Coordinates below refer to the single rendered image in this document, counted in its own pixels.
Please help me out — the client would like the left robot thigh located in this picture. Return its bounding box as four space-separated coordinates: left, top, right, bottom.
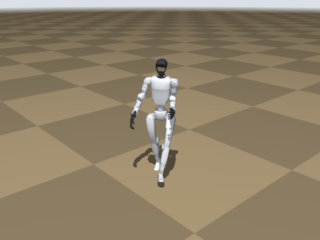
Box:
161 113 176 151

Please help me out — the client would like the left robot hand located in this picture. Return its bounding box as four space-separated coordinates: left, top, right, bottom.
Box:
167 108 175 120

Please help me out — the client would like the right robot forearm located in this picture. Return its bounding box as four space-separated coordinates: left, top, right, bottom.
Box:
131 98 142 115

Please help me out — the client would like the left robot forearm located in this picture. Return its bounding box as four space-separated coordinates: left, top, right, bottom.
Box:
169 97 176 111

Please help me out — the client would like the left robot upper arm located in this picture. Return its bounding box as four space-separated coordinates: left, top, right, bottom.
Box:
168 78 179 102

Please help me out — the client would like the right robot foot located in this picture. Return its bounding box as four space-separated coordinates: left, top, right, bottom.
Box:
154 159 161 171

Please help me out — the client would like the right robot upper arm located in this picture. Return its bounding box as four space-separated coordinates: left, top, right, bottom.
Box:
137 77 152 101

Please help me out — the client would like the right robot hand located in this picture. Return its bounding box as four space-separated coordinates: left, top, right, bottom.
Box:
130 111 137 130

